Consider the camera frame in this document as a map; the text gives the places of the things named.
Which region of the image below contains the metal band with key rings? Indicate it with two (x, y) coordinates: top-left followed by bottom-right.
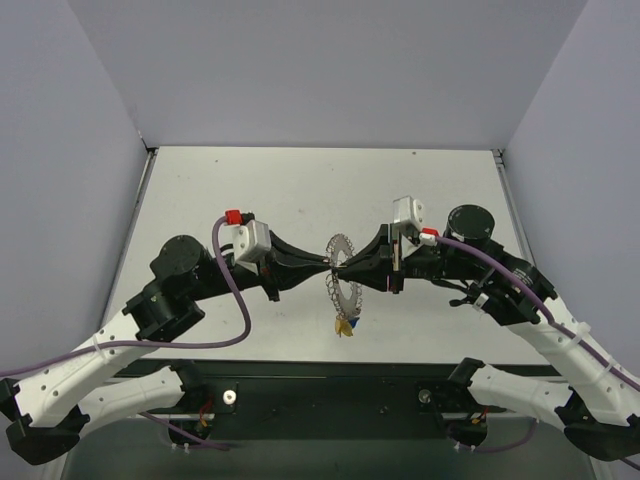
(323, 233), (365, 324)

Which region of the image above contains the yellow key tag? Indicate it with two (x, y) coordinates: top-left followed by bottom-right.
(335, 318), (353, 337)

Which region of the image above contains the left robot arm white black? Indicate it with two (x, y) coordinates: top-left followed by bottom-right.
(1, 226), (330, 465)

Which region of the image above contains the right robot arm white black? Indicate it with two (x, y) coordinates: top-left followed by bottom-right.
(332, 197), (639, 461)

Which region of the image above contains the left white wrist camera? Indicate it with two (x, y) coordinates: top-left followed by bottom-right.
(224, 210), (272, 274)

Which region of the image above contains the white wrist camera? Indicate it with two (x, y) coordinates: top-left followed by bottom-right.
(224, 210), (272, 274)
(391, 196), (439, 247)

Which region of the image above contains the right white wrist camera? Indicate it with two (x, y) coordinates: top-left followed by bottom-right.
(391, 196), (439, 247)

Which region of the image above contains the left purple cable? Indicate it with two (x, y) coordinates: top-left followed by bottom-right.
(0, 217), (253, 454)

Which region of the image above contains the purple cable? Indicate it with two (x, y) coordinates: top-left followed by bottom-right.
(434, 234), (640, 459)
(0, 217), (253, 454)

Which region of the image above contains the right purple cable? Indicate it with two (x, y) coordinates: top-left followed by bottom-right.
(434, 234), (640, 459)

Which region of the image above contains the aluminium table frame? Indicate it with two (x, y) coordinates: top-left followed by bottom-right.
(492, 148), (599, 416)

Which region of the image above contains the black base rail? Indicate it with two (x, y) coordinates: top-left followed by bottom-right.
(124, 357), (506, 446)

